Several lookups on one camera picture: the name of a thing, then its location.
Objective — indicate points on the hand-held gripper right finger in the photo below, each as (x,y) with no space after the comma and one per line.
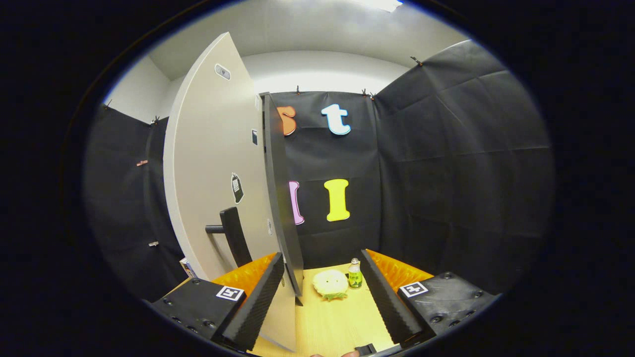
(384,302)

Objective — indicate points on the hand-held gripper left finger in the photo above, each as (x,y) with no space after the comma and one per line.
(258,302)

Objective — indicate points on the dark grey shoe cabinet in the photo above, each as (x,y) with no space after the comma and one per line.
(280,198)

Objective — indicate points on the small green drink bottle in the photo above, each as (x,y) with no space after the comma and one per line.
(355,277)

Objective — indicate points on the yellow green plush toy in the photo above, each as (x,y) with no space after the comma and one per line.
(330,283)

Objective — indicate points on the black backdrop cloth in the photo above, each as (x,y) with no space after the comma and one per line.
(446,173)

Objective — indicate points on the long ceiling light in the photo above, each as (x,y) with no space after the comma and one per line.
(379,5)

